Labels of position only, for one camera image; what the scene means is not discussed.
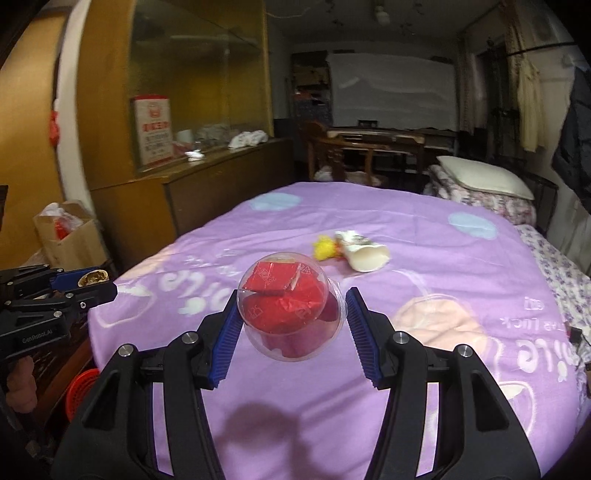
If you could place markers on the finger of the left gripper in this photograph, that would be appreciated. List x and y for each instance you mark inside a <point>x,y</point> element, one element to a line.
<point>70,280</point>
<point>80,299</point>

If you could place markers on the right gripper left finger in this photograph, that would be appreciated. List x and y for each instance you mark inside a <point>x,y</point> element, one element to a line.
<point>145,418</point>

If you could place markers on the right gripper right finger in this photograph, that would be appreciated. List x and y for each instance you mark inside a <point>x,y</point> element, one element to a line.
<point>479,435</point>

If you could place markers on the red plastic trash basket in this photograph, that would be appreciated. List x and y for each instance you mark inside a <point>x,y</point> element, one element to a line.
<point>77,391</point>

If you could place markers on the person's left hand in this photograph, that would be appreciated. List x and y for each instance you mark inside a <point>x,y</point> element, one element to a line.
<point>21,395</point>

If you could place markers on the cardboard box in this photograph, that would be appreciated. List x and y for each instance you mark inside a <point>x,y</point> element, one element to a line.
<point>70,236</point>

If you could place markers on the dark carved wooden dresser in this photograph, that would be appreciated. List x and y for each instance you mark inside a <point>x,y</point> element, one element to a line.
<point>29,439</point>

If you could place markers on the purple smile blanket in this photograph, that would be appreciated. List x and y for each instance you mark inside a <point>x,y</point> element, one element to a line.
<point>457,275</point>

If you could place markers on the red white framed sign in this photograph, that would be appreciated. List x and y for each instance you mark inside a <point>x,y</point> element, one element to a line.
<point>152,122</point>

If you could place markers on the wooden glass cabinet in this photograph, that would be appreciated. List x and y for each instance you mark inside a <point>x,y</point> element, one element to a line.
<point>129,108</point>

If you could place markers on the beige paper cup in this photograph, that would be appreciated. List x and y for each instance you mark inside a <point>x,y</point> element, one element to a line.
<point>362,254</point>

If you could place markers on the white cloth on cabinet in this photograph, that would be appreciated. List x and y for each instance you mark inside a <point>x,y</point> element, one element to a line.
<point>248,139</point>

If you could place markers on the yellow crumpled wrapper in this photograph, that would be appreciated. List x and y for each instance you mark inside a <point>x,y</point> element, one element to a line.
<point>325,248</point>

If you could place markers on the white pillow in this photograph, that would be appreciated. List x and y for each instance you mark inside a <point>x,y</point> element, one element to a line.
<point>479,176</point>

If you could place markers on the wooden chair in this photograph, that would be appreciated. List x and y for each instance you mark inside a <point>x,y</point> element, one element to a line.
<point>328,154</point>

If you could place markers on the black hanging jacket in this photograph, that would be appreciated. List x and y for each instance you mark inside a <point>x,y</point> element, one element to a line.
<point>572,157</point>

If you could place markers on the beige hanging garment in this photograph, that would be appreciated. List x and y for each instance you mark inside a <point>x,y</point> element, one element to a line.
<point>531,107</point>

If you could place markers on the black metal bed frame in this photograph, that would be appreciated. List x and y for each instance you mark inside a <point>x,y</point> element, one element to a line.
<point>545,200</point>

